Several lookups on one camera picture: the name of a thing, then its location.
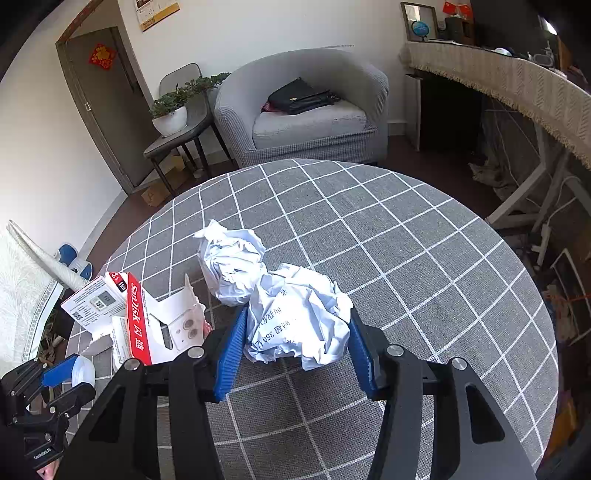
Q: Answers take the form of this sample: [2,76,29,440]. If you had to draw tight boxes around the blue white slippers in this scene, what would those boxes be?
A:
[55,244,93,278]

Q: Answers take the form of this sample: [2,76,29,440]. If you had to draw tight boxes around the white plastic lid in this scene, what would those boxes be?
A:
[69,355,96,391]

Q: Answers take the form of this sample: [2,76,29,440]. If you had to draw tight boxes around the round table, grey checked cloth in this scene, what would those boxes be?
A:
[65,158,559,480]

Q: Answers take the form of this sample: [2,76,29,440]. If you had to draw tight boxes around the potted plant in white pot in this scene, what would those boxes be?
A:
[148,72,232,137]

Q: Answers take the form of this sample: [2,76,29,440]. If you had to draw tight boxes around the black monitor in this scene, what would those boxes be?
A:
[471,0,550,49]

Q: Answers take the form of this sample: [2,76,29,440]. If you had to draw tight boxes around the white printed card packaging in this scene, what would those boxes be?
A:
[61,276,127,333]

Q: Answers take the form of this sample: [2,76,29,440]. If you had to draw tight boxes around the wooden picture frame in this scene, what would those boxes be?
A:
[400,2,439,43]

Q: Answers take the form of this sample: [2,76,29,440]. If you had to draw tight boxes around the plain paper ball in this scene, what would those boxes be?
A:
[194,220,267,306]

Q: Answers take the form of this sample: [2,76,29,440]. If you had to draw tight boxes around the wall calendar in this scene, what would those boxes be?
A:
[134,0,181,32]

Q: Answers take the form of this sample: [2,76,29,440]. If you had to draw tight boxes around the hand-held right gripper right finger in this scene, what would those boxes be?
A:
[347,307,539,480]

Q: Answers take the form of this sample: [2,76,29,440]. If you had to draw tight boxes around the grey door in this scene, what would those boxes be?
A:
[65,27,160,188]

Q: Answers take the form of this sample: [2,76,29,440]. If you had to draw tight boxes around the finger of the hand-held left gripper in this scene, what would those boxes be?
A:
[28,381,96,430]
[1,354,86,393]

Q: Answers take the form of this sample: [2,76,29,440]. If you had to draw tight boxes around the white cardboard packaging box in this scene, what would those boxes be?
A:
[139,273,206,365]

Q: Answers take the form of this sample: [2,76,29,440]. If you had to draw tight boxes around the red door decoration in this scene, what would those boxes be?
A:
[89,43,115,71]

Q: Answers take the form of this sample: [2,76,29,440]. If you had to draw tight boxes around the printed paper ball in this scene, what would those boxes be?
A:
[243,264,354,372]

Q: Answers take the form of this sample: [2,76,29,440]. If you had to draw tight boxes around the black handbag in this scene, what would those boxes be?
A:
[267,77,340,115]

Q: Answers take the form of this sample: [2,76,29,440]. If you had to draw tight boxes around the grey armchair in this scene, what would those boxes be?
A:
[213,47,389,169]

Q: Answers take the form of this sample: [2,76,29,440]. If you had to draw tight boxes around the red white card packaging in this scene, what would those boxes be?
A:
[111,271,160,370]

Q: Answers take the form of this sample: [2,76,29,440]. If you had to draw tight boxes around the grey dining chair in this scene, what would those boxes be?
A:
[143,63,234,197]

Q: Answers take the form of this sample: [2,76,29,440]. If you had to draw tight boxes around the desk with fringed cloth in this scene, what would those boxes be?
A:
[399,41,591,169]

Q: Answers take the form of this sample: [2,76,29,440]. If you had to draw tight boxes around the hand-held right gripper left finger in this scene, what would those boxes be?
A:
[54,305,250,480]

